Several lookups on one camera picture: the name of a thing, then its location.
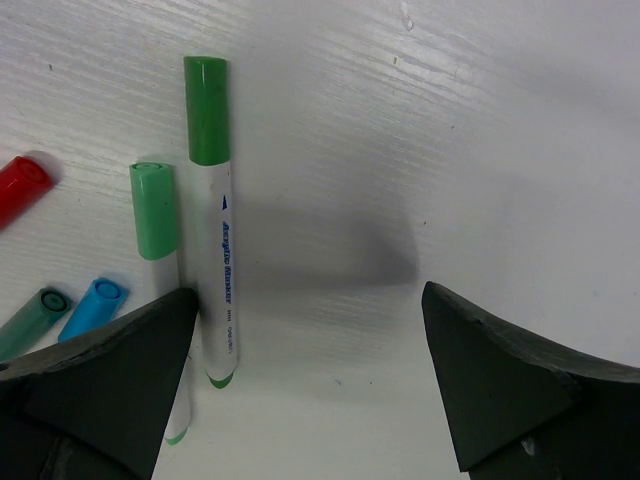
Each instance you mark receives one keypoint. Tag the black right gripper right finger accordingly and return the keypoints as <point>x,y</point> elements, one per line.
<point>520,406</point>

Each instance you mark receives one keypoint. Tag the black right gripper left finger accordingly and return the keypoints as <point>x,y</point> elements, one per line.
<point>96,406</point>

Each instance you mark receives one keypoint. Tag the light green marker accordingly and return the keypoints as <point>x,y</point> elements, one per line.
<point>156,224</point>

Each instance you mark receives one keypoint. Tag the dark teal marker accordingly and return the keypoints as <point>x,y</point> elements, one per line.
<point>32,321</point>

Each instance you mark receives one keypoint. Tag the sky blue marker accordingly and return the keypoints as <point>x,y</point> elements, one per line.
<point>98,306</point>

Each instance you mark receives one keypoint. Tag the red marker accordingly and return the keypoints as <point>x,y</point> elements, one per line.
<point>23,183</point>

